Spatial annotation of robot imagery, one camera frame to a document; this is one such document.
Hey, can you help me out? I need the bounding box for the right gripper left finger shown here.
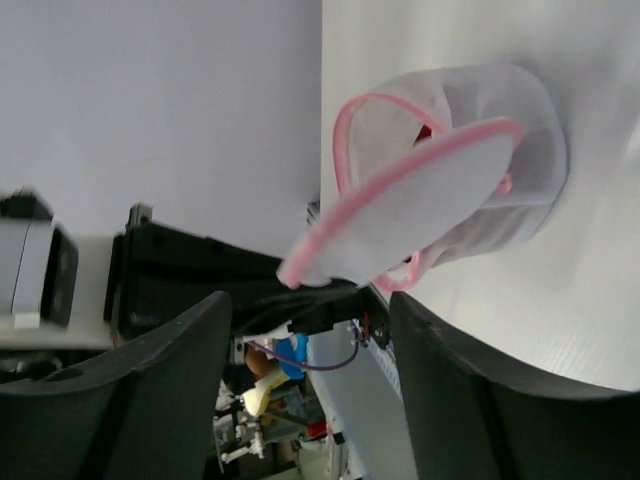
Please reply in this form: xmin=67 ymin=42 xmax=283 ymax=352
xmin=1 ymin=292 xmax=232 ymax=479

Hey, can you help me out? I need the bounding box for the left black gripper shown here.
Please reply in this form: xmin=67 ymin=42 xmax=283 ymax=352
xmin=104 ymin=219 xmax=360 ymax=339

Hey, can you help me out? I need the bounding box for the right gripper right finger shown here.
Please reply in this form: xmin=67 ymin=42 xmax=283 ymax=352
xmin=390 ymin=293 xmax=639 ymax=479

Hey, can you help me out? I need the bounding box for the pink trimmed mesh laundry bag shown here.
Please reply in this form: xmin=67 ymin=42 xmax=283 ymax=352
xmin=277 ymin=63 xmax=568 ymax=292

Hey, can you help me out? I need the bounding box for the red bra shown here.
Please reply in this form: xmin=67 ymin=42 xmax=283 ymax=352
xmin=413 ymin=125 xmax=433 ymax=145

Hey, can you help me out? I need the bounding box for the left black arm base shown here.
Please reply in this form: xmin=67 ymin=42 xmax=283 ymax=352
xmin=354 ymin=287 xmax=391 ymax=349

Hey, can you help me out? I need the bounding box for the slotted grey cable duct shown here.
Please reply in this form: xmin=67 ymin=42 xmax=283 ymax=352
xmin=367 ymin=341 xmax=402 ymax=399

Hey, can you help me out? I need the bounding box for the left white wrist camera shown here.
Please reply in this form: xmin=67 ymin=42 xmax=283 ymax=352
xmin=1 ymin=189 xmax=79 ymax=332

